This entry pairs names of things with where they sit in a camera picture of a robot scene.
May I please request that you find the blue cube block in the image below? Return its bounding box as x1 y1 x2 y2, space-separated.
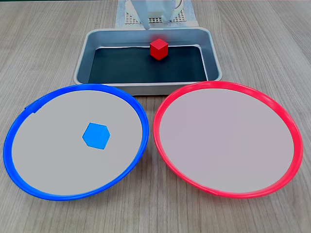
82 122 111 150

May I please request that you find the black tray liner mat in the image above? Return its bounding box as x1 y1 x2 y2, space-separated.
87 45 209 84

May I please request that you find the silver metal tray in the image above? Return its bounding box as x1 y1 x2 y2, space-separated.
73 28 223 96

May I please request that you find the white mesh mat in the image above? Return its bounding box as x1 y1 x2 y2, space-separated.
124 9 188 25

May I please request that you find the red cube block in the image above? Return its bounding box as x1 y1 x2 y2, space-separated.
150 38 169 61

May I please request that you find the red-rimmed white dish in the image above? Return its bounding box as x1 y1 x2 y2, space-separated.
153 81 304 199

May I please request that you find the blue-rimmed white dish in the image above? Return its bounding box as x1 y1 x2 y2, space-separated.
3 83 149 201

